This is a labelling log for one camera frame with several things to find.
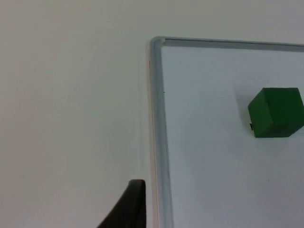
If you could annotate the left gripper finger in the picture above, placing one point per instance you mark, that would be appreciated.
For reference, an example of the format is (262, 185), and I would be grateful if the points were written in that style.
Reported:
(130, 209)

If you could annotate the green cube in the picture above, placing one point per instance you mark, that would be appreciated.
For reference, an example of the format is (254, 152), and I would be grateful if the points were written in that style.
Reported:
(275, 114)

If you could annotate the grey-framed whiteboard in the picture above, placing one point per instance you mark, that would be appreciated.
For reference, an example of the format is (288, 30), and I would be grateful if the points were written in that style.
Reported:
(225, 154)

